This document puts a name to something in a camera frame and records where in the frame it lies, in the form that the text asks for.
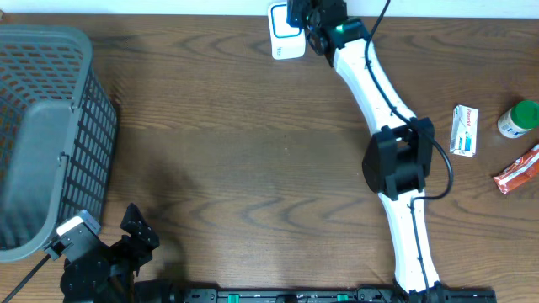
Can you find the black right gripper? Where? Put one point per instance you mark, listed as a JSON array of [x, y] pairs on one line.
[[293, 11]]

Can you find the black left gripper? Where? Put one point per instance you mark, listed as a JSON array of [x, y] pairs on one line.
[[141, 231]]

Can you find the white Panadol box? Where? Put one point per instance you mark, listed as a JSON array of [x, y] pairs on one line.
[[464, 129]]

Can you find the green lid jar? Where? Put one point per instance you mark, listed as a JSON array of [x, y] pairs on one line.
[[519, 120]]

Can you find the red Top chocolate bar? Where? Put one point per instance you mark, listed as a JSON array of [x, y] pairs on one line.
[[519, 172]]

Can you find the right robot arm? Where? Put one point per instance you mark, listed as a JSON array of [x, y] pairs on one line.
[[399, 154]]

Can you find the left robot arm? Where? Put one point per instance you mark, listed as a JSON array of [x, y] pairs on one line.
[[97, 272]]

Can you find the white barcode scanner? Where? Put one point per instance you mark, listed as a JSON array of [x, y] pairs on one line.
[[286, 42]]

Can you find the grey plastic basket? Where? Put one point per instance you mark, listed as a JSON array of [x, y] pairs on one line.
[[58, 134]]

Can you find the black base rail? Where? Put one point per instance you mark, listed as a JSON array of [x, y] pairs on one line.
[[366, 294]]

